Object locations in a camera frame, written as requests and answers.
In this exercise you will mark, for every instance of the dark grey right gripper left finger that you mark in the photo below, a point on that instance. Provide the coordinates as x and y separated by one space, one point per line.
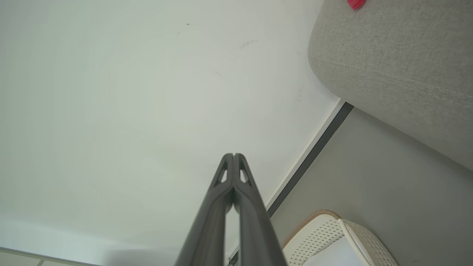
207 229

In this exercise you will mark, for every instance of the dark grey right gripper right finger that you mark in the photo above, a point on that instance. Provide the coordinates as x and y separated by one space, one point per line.
257 232

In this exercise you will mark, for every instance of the red clothing with white stripes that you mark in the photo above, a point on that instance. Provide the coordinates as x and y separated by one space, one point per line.
356 3

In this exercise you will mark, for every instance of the white perforated laundry basket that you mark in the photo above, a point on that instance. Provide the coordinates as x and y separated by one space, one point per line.
321 234

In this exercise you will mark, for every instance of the white black baseboard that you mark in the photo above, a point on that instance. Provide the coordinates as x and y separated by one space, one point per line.
316 147

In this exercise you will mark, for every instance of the grey fabric sofa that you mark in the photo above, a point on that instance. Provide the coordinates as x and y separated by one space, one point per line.
402 62

